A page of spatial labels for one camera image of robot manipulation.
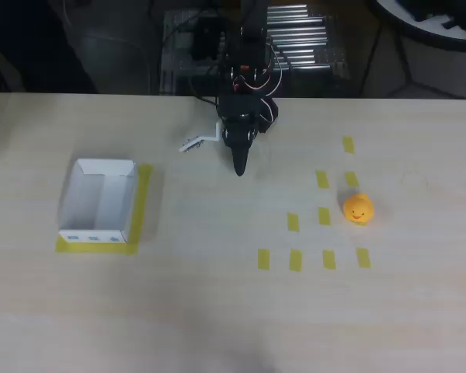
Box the grey plastic chair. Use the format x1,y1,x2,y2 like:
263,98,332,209
75,15,160,95

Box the white red servo cable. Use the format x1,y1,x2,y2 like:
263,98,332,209
232,42,284,124

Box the yellow tape box outline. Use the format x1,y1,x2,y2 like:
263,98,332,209
54,162,155,256

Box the black round table legs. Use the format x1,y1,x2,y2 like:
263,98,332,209
357,17,466,99

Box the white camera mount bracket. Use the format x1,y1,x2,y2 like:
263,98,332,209
178,121,222,153

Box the yellow rubber duck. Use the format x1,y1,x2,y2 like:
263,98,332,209
342,193,375,228

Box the thin black cable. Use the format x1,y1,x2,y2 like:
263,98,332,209
188,73,221,106

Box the white cardboard box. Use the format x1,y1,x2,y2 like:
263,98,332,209
57,158,137,245

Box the person in dark clothes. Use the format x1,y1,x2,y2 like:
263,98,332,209
0,0,98,94

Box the black bag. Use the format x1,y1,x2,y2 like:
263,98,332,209
395,0,466,30

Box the white round table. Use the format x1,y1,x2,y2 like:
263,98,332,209
367,0,466,51

